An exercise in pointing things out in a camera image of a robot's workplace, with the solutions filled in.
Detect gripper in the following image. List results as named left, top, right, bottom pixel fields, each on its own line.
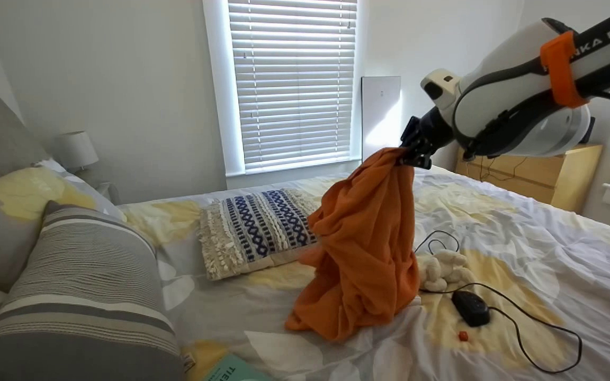
left=398, top=107, right=455, bottom=170

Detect orange throw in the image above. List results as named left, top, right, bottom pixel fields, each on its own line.
left=284, top=147, right=421, bottom=344

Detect white flat panel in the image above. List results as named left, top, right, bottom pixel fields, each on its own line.
left=361, top=75, right=402, bottom=162

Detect cream stuffed toy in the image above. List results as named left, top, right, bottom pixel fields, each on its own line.
left=416, top=249, right=477, bottom=293

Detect window with white blinds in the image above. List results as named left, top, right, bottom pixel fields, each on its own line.
left=202, top=0, right=365, bottom=177

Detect wooden dresser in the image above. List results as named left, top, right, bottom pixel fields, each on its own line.
left=454, top=142, right=604, bottom=214

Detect floral duvet cover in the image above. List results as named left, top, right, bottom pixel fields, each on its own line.
left=0, top=165, right=610, bottom=381

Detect black computer mouse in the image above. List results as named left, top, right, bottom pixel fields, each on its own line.
left=451, top=289, right=491, bottom=328

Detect blue and cream woven cushion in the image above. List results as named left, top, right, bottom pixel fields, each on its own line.
left=198, top=188, right=323, bottom=282

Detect teal book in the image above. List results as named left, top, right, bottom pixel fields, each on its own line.
left=202, top=353, right=275, bottom=381

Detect white table lamp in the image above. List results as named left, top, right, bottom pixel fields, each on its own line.
left=52, top=131, right=100, bottom=174

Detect grey striped pillow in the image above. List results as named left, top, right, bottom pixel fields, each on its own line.
left=0, top=200, right=185, bottom=381

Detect grey and yellow floral pillow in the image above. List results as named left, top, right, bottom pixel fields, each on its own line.
left=0, top=159, right=127, bottom=293

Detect thin black cable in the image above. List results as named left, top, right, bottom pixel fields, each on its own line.
left=476, top=156, right=529, bottom=184

